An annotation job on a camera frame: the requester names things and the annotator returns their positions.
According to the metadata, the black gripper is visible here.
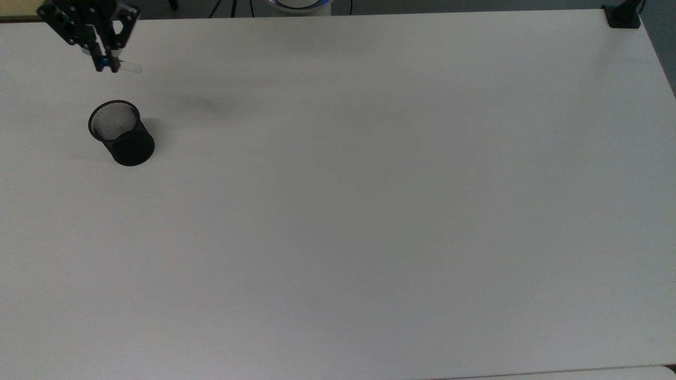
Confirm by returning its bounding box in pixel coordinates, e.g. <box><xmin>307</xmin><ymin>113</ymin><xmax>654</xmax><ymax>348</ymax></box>
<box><xmin>36</xmin><ymin>0</ymin><xmax>141</xmax><ymax>73</ymax></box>

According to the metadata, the blue and white marker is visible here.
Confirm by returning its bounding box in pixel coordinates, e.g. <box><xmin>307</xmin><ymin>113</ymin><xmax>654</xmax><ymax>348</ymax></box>
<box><xmin>102</xmin><ymin>57</ymin><xmax>143</xmax><ymax>74</ymax></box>

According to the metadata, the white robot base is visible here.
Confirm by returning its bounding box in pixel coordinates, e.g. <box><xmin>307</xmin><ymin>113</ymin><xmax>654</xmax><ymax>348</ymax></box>
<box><xmin>252</xmin><ymin>0</ymin><xmax>334</xmax><ymax>17</ymax></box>

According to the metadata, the black mesh pen cup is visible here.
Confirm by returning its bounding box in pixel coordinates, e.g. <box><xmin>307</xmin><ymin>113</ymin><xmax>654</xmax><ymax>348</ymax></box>
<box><xmin>88</xmin><ymin>100</ymin><xmax>156</xmax><ymax>167</ymax></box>

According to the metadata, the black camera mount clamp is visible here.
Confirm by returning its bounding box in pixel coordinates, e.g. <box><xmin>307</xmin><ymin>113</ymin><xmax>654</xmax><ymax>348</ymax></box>
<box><xmin>602</xmin><ymin>0</ymin><xmax>646</xmax><ymax>29</ymax></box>

